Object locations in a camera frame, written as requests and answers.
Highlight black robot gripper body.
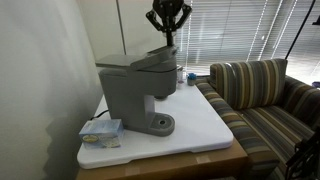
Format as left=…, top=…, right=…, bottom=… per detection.
left=152, top=0, right=185, bottom=25

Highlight grey coffee maker lid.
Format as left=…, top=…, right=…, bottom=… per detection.
left=130, top=44, right=179, bottom=73

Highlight grey single-serve coffee maker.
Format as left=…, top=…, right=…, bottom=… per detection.
left=95, top=44, right=179, bottom=137

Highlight clear jar with silver lid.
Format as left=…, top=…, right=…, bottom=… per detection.
left=176, top=64, right=185, bottom=83

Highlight blue plant in grey pot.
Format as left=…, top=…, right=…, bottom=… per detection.
left=186, top=72, right=198, bottom=87

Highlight thin metal pole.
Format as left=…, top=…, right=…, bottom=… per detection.
left=115, top=0, right=128, bottom=56

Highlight white window blinds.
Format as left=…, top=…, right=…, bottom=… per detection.
left=174, top=0, right=320, bottom=85

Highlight white board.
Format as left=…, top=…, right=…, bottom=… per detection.
left=76, top=80, right=235, bottom=170

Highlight striped sofa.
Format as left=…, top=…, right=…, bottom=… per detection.
left=194, top=58, right=320, bottom=180

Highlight blue and white tea box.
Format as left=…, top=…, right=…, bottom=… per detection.
left=78, top=118, right=125, bottom=150

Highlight black stand pole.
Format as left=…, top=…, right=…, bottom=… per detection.
left=284, top=0, right=320, bottom=61

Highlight brown wooden table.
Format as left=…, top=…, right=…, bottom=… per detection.
left=75, top=137, right=250, bottom=180

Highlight black coffee maker cord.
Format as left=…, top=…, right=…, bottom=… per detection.
left=88, top=108, right=110, bottom=122

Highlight black folding frame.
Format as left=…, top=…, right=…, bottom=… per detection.
left=284, top=127, right=320, bottom=180

